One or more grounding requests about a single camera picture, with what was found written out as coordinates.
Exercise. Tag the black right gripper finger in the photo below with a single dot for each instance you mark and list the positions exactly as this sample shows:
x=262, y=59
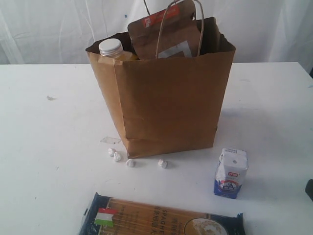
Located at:
x=309, y=188

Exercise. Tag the brown paper bag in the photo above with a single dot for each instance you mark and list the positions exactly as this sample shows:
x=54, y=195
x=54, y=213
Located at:
x=166, y=105

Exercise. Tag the small white candy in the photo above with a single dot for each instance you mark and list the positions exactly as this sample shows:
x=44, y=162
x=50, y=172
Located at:
x=130, y=163
x=162, y=163
x=111, y=152
x=117, y=157

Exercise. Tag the brown snack pouch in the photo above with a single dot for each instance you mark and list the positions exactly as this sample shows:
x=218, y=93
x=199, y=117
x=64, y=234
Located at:
x=167, y=33

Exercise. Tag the yellow millet bottle white cap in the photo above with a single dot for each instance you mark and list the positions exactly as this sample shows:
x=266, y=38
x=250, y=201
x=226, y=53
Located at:
x=112, y=48

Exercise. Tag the small white blue milk carton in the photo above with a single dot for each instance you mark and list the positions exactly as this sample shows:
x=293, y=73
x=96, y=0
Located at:
x=230, y=173

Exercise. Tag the spaghetti packet dark blue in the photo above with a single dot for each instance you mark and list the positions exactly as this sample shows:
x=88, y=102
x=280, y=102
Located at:
x=112, y=216

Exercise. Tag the clear tape piece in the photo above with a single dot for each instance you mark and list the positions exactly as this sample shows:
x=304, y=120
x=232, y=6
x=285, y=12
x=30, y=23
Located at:
x=110, y=140

